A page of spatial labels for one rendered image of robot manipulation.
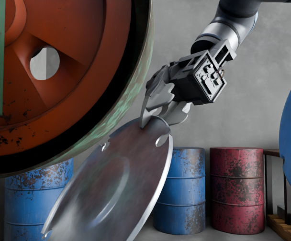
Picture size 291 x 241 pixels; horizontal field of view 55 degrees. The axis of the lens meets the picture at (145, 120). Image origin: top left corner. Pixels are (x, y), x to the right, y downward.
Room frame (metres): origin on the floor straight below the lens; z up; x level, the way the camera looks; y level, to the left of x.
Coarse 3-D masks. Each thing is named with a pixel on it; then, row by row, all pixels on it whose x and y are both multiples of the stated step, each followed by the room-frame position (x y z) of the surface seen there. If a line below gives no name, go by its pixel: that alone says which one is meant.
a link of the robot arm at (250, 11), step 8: (224, 0) 0.50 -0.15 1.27; (232, 0) 0.49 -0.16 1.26; (240, 0) 0.48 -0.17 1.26; (248, 0) 0.48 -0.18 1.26; (256, 0) 0.48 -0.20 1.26; (264, 0) 0.48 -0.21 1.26; (272, 0) 0.48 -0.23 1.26; (280, 0) 0.48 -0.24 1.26; (224, 8) 0.51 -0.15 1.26; (232, 8) 0.50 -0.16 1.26; (240, 8) 0.49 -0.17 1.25; (248, 8) 0.49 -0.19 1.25; (256, 8) 0.50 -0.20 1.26; (232, 16) 0.51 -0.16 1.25; (240, 16) 0.50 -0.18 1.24; (248, 16) 0.51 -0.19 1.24
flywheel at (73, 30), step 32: (32, 0) 0.70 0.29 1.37; (64, 0) 0.69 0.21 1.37; (96, 0) 0.69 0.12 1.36; (128, 0) 0.65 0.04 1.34; (32, 32) 0.70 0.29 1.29; (64, 32) 0.69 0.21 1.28; (96, 32) 0.69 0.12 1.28; (128, 32) 0.65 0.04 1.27; (64, 64) 0.69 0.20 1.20; (96, 64) 0.65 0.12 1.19; (128, 64) 0.74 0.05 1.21; (32, 96) 0.70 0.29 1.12; (64, 96) 0.69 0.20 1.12; (96, 96) 0.65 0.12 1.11; (0, 128) 0.69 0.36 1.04; (32, 128) 0.66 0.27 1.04; (64, 128) 0.66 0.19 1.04
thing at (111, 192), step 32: (128, 128) 0.51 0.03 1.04; (160, 128) 0.41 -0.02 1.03; (96, 160) 0.52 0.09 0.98; (128, 160) 0.42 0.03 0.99; (160, 160) 0.35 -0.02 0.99; (64, 192) 0.54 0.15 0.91; (96, 192) 0.42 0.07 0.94; (128, 192) 0.36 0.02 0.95; (160, 192) 0.31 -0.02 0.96; (64, 224) 0.44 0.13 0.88; (96, 224) 0.37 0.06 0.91; (128, 224) 0.31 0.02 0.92
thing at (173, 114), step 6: (174, 102) 0.48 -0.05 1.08; (180, 102) 0.48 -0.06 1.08; (186, 102) 0.47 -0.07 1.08; (162, 108) 0.48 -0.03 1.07; (168, 108) 0.47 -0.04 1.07; (174, 108) 0.48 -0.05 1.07; (180, 108) 0.47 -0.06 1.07; (162, 114) 0.47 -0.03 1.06; (168, 114) 0.47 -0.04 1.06; (174, 114) 0.46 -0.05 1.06; (180, 114) 0.45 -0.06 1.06; (186, 114) 0.44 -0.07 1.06; (168, 120) 0.46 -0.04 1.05; (174, 120) 0.45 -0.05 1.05; (180, 120) 0.44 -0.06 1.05
